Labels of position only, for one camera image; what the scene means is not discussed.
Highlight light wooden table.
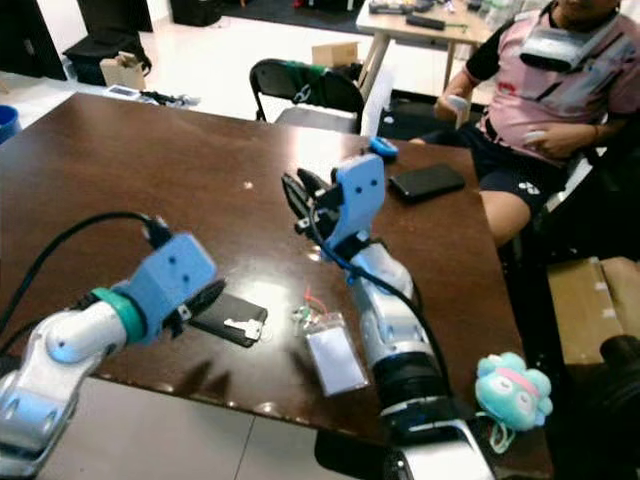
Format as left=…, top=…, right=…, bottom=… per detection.
left=354, top=0, right=506, bottom=97

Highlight brown paper bag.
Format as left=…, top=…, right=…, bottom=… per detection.
left=100, top=53, right=147, bottom=92

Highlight small blue black gadget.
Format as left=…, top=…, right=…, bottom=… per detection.
left=364, top=137, right=400, bottom=162

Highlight blue bin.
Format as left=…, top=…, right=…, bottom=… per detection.
left=0, top=105, right=22, bottom=143

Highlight small cardboard box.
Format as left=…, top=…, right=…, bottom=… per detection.
left=311, top=42, right=362, bottom=69

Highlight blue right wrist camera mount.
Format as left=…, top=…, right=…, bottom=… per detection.
left=324, top=153, right=388, bottom=263

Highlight black folding chair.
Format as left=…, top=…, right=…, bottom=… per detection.
left=249, top=58, right=367, bottom=134

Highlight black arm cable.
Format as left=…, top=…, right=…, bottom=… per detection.
left=305, top=205, right=456, bottom=386
left=0, top=210, right=176, bottom=336

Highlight black remote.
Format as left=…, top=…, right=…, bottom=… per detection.
left=405, top=13, right=448, bottom=31

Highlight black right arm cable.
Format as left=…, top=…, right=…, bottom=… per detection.
left=305, top=205, right=456, bottom=386

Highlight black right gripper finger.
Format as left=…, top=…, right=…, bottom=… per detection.
left=296, top=168, right=337, bottom=204
left=281, top=172, right=315, bottom=224

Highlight black smartphone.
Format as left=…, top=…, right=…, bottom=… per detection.
left=387, top=162, right=468, bottom=205

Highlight black bag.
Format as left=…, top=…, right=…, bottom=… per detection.
left=62, top=29, right=152, bottom=87

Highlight teal plush toy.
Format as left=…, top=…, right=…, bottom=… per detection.
left=474, top=351, right=555, bottom=453

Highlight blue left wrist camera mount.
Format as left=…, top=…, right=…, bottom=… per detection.
left=105, top=232, right=220, bottom=347

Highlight black key fob silver key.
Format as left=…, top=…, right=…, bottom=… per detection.
left=192, top=290, right=269, bottom=349

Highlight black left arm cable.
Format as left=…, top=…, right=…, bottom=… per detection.
left=0, top=210, right=176, bottom=336

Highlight person's right hand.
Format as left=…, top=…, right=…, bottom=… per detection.
left=435, top=93, right=473, bottom=129

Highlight person's left hand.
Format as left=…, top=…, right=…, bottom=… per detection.
left=520, top=122, right=601, bottom=164

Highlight grey headset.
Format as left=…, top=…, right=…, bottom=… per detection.
left=520, top=24, right=619, bottom=74

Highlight large cardboard box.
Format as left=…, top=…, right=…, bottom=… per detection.
left=547, top=257, right=640, bottom=367

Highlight clear badge holder with keys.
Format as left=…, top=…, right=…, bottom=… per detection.
left=291, top=286, right=372, bottom=397

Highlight seated person pink shirt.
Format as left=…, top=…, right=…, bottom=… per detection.
left=432, top=0, right=640, bottom=248

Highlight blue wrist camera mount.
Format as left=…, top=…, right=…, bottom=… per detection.
left=324, top=153, right=388, bottom=263
left=105, top=232, right=220, bottom=347

